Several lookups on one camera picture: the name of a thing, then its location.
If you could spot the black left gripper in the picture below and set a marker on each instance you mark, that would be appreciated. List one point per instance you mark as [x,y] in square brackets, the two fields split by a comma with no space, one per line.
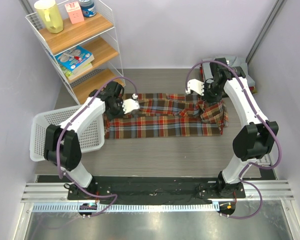
[110,117]

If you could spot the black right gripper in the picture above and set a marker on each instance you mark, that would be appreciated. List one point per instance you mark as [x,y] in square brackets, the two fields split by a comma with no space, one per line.
[216,99]

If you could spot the brown red plaid shirt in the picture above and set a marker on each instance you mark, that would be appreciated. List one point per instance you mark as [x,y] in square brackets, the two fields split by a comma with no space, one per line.
[169,115]

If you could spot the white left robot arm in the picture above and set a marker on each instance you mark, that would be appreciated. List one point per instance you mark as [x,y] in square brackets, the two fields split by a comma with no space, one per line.
[62,141]

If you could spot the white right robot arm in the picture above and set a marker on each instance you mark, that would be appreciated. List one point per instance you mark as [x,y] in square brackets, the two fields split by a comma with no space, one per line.
[257,135]

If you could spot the folded grey shirt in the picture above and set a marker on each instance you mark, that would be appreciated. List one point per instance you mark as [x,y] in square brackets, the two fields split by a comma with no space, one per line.
[232,61]

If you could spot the white plastic basket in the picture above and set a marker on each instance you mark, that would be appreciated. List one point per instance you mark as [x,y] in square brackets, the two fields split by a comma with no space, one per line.
[92,138]

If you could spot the green book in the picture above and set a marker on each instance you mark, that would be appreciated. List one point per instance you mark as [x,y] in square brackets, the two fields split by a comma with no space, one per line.
[74,74]

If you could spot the blue book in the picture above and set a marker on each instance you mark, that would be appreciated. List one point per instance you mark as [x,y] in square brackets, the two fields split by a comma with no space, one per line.
[75,57]

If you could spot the blue white jar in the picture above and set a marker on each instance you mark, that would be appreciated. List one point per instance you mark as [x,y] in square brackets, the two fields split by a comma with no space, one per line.
[88,8]

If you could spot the pink box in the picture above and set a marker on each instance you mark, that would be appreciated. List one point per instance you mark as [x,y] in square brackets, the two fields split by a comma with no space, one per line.
[74,12]

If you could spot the yellow pitcher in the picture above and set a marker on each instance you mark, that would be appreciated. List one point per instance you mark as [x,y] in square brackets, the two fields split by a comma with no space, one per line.
[50,15]

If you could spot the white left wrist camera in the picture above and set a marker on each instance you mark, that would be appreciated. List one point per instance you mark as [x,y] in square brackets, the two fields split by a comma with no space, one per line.
[131,104]

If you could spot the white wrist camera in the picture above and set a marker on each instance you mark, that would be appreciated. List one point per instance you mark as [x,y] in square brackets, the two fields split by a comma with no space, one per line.
[196,86]
[131,104]

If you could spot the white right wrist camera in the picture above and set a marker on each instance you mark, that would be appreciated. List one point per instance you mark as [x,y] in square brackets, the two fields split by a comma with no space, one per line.
[196,86]

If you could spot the white wire wooden shelf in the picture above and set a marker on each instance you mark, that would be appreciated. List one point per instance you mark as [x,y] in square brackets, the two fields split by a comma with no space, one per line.
[97,34]

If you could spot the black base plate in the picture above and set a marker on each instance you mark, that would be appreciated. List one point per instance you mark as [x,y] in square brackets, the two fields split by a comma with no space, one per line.
[137,190]

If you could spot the white slotted cable duct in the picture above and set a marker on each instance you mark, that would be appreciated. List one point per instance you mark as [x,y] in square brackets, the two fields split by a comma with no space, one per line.
[85,207]

